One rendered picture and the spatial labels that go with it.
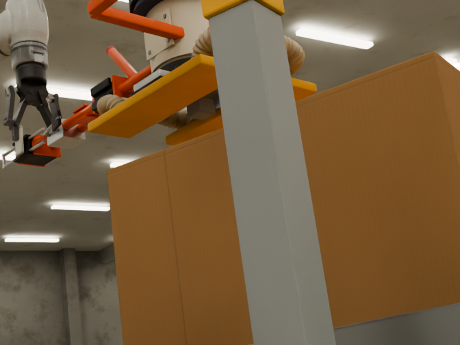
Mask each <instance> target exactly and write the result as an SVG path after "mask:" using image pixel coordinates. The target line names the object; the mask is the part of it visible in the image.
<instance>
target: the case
mask: <svg viewBox="0 0 460 345"><path fill-rule="evenodd" d="M295 103H296V111H297V115H298V123H299V127H300V131H301V139H302V143H303V151H304V156H305V163H306V168H307V176H308V180H309V188H310V192H311V200H312V205H313V209H314V217H315V221H316V228H317V233H318V241H319V245H320V253H321V258H322V265H323V270H324V277H325V282H326V287H327V294H328V299H329V307H330V311H331V318H332V323H333V328H335V327H342V326H346V325H350V324H356V323H360V322H366V321H370V320H376V319H380V318H386V317H390V316H397V315H401V314H407V313H411V312H415V311H421V310H425V309H431V308H435V307H441V306H445V305H451V304H455V303H460V71H459V70H458V69H457V68H455V67H454V66H453V65H452V64H451V63H449V62H448V61H447V60H445V59H444V58H443V57H442V56H440V55H439V54H438V53H436V52H435V51H432V52H430V53H426V54H424V55H421V56H418V57H415V58H413V59H410V60H407V61H405V62H402V63H400V64H396V65H394V66H391V67H389V68H385V69H383V70H381V71H377V72H375V73H372V74H369V75H366V76H364V77H360V78H359V79H355V80H352V81H350V82H347V83H345V84H342V85H339V86H336V87H334V88H331V89H328V90H325V91H323V92H319V93H317V94H314V95H311V96H309V97H306V98H304V99H301V100H298V101H295ZM107 182H108V190H109V198H110V211H111V219H112V233H113V241H114V254H115V262H116V276H117V284H118V297H119V305H120V319H121V327H122V334H123V345H250V344H253V335H252V329H251V320H250V315H249V310H248V300H247V295H246V286H245V280H244V271H243V265H242V256H241V251H240V242H239V236H238V227H237V222H236V217H235V207H234V202H233V193H232V187H231V178H230V172H229V163H228V158H227V149H226V143H225V134H224V129H223V128H222V129H218V130H216V131H213V132H210V133H207V134H205V135H202V136H199V137H197V138H194V139H191V140H188V141H186V142H182V143H180V144H177V145H174V146H172V147H169V148H167V149H164V150H161V151H158V152H156V153H152V154H150V155H147V156H144V157H141V158H139V159H136V160H134V161H131V162H128V163H126V164H123V165H120V166H117V167H115V168H111V169H109V170H107Z"/></svg>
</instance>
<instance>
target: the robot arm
mask: <svg viewBox="0 0 460 345"><path fill-rule="evenodd" d="M48 40H49V24H48V18H47V13H46V9H45V6H44V3H43V1H42V0H8V2H7V3H6V6H5V10H4V11H3V12H2V13H1V14H0V61H1V60H3V59H5V58H7V57H8V56H11V58H12V70H13V71H14V72H15V75H16V87H14V86H12V85H11V86H9V87H7V88H6V89H5V95H6V101H5V112H4V118H3V124H4V125H5V126H8V127H9V130H11V131H12V141H15V150H16V157H19V156H20V155H22V154H24V143H23V126H21V125H20V122H21V119H22V117H23V114H24V112H25V109H26V107H27V105H32V106H34V107H36V108H37V110H38V111H39V112H40V114H41V116H42V118H43V120H44V122H45V124H46V126H47V128H48V127H49V126H50V125H51V117H52V116H53V115H54V114H55V113H56V112H57V111H58V110H59V111H60V106H59V103H58V101H59V95H58V94H57V93H55V94H51V93H49V91H48V90H47V74H46V70H47V69H48V67H49V63H48V50H47V43H48ZM16 93H17V95H18V96H19V97H20V101H19V103H18V108H17V110H16V113H15V115H14V118H13V113H14V102H15V94H16ZM46 98H48V102H49V106H50V109H51V111H50V110H49V108H48V103H47V100H46ZM41 104H42V105H41ZM60 112H61V111H60ZM19 125H20V126H19Z"/></svg>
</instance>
